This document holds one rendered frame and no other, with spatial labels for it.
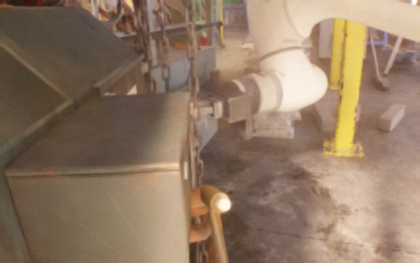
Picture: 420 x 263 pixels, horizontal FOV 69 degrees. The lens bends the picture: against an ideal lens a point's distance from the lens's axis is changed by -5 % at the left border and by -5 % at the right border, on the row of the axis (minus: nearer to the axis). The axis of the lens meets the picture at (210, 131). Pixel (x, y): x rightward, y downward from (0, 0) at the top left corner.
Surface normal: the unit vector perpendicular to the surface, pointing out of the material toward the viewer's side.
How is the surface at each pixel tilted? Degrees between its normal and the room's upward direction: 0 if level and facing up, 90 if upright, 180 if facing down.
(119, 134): 0
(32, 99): 45
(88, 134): 0
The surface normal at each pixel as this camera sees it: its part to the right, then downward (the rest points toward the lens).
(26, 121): 0.68, -0.69
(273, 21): -0.52, 0.14
